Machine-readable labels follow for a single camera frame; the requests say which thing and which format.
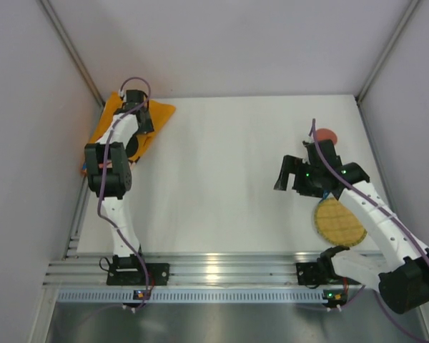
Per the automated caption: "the orange Mickey Mouse placemat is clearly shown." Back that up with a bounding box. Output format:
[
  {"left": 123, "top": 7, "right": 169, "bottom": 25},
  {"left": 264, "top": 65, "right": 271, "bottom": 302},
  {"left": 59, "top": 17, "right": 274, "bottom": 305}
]
[{"left": 89, "top": 91, "right": 176, "bottom": 168}]

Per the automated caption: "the pink plastic cup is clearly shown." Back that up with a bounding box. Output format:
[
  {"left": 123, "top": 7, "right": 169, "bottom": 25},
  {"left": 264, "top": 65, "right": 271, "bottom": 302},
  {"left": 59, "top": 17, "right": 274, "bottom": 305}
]
[{"left": 315, "top": 128, "right": 337, "bottom": 146}]

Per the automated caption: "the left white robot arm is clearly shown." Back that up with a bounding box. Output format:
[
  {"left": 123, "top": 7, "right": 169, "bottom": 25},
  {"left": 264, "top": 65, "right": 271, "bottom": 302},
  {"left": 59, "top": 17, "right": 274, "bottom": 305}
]
[{"left": 84, "top": 90, "right": 154, "bottom": 257}]

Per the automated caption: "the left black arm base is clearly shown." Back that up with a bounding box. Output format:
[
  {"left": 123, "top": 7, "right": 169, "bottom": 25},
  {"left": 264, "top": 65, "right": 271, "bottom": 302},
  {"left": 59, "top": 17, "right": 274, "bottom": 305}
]
[{"left": 99, "top": 254, "right": 169, "bottom": 286}]

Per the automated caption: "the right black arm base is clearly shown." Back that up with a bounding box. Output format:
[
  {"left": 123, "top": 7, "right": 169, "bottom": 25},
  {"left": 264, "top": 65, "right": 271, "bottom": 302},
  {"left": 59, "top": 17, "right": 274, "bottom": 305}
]
[{"left": 295, "top": 262, "right": 344, "bottom": 289}]

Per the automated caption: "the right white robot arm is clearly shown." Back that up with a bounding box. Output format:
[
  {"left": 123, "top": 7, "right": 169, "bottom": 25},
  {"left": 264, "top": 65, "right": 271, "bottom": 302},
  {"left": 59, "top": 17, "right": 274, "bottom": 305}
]
[{"left": 274, "top": 139, "right": 429, "bottom": 314}]

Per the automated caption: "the yellow round plate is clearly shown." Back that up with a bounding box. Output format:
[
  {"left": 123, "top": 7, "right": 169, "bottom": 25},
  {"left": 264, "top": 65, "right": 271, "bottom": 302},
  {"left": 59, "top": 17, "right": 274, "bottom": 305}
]
[{"left": 313, "top": 197, "right": 367, "bottom": 247}]

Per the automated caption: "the perforated grey cable duct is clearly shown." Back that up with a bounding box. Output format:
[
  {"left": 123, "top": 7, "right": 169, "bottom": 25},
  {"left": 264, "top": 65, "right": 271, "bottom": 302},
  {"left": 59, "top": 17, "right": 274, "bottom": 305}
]
[{"left": 56, "top": 288, "right": 344, "bottom": 304}]

